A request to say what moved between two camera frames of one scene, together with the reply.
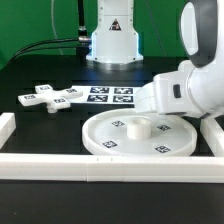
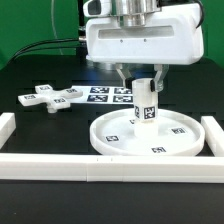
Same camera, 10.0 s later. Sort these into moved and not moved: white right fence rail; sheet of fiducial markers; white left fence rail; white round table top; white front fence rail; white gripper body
Moved: white round table top; white gripper body
Not moved: white right fence rail; white front fence rail; sheet of fiducial markers; white left fence rail
